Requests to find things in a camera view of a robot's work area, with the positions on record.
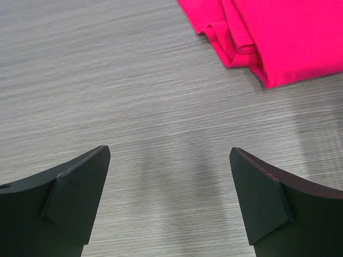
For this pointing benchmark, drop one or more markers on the folded magenta t-shirt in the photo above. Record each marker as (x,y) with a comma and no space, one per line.
(281,42)

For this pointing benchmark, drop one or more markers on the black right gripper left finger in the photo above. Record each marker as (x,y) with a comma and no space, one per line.
(52,213)

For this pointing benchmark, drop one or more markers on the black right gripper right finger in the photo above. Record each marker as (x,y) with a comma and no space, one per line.
(284,214)

